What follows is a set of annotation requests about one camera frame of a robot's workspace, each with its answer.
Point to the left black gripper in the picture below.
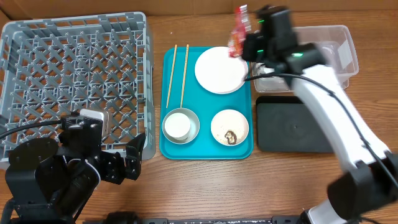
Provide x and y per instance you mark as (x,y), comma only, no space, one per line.
(115,173)

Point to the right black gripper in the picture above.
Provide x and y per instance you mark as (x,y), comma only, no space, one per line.
(250,47)

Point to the red snack wrapper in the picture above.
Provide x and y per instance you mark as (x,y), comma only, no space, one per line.
(237,36)

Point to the white cup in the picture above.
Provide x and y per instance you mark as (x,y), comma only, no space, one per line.
(177,126)

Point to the large white plate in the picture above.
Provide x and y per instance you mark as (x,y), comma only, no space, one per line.
(219,73)

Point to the grey metal bowl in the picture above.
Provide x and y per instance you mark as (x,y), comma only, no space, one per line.
(195,125)

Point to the small white bowl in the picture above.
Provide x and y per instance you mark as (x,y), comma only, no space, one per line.
(229,120)

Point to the wooden chopstick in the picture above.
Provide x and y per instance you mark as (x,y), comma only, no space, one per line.
(171,76)
(184,75)

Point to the brown food scrap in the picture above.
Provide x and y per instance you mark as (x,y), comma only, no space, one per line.
(231,137)

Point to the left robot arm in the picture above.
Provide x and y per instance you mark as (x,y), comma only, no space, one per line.
(51,181)

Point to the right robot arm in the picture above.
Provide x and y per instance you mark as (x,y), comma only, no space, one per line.
(369,179)

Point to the clear plastic bin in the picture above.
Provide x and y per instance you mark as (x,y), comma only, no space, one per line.
(336,45)

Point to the black tray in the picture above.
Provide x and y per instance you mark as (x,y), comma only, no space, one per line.
(284,124)

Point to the teal plastic tray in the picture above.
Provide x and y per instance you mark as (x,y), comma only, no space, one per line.
(205,105)

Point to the grey plastic dish rack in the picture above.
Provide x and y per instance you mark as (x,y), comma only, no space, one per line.
(52,67)

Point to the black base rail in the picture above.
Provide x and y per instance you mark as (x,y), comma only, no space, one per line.
(284,219)

